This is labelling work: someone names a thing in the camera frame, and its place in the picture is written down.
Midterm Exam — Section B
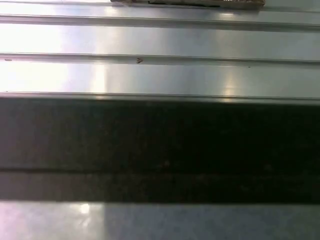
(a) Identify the black PC case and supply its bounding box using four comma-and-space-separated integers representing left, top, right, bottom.
0, 93, 320, 240

